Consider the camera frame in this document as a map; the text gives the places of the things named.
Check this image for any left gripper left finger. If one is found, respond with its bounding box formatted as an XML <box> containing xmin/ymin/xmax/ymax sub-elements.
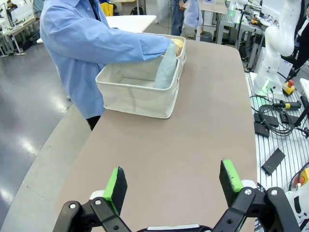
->
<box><xmin>52</xmin><ymin>166</ymin><xmax>136</xmax><ymax>232</ymax></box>

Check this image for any black coiled cable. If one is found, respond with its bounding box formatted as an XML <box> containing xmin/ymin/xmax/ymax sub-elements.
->
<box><xmin>249</xmin><ymin>95</ymin><xmax>295</xmax><ymax>136</ymax></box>

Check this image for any cluttered background workbench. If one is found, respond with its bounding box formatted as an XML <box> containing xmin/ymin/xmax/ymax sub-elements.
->
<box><xmin>0</xmin><ymin>0</ymin><xmax>41</xmax><ymax>58</ymax></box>

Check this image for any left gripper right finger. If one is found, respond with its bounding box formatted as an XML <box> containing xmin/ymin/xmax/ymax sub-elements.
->
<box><xmin>212</xmin><ymin>158</ymin><xmax>301</xmax><ymax>232</ymax></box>

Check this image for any black stand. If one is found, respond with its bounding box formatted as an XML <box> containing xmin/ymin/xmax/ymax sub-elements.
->
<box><xmin>293</xmin><ymin>95</ymin><xmax>309</xmax><ymax>138</ymax></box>

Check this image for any black power adapter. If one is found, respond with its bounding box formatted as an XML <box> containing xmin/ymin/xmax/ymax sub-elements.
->
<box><xmin>253</xmin><ymin>120</ymin><xmax>270</xmax><ymax>138</ymax></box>
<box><xmin>260</xmin><ymin>113</ymin><xmax>280</xmax><ymax>128</ymax></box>

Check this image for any person in blue shirt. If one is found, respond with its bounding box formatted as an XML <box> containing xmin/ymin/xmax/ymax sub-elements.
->
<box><xmin>40</xmin><ymin>0</ymin><xmax>181</xmax><ymax>131</ymax></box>

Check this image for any white background table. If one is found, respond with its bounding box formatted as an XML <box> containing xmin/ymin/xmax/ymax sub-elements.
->
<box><xmin>105</xmin><ymin>14</ymin><xmax>157</xmax><ymax>34</ymax></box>

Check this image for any grey-green cone towel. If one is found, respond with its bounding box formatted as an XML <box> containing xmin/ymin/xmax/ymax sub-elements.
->
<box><xmin>154</xmin><ymin>42</ymin><xmax>178</xmax><ymax>89</ymax></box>

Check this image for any yellow red emergency stop button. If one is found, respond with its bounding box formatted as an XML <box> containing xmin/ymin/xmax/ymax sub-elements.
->
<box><xmin>281</xmin><ymin>81</ymin><xmax>296</xmax><ymax>96</ymax></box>
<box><xmin>291</xmin><ymin>166</ymin><xmax>309</xmax><ymax>191</ymax></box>

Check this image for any yellow black handle tool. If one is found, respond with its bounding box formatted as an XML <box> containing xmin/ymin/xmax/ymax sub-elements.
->
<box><xmin>272</xmin><ymin>101</ymin><xmax>302</xmax><ymax>111</ymax></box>

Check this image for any background person in jeans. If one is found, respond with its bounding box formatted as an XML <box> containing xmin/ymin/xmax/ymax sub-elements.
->
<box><xmin>170</xmin><ymin>0</ymin><xmax>186</xmax><ymax>36</ymax></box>

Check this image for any person's right forearm blue sleeve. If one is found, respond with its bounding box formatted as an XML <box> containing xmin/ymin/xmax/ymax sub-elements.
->
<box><xmin>106</xmin><ymin>26</ymin><xmax>176</xmax><ymax>65</ymax></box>

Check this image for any purple cone towel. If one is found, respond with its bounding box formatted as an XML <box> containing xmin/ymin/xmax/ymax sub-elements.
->
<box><xmin>184</xmin><ymin>0</ymin><xmax>204</xmax><ymax>28</ymax></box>

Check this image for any black flat bar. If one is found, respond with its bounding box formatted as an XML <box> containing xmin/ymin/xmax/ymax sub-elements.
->
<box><xmin>261</xmin><ymin>148</ymin><xmax>286</xmax><ymax>176</ymax></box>

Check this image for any aluminium frame workbench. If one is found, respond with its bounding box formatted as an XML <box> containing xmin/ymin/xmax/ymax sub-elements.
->
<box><xmin>216</xmin><ymin>0</ymin><xmax>266</xmax><ymax>71</ymax></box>

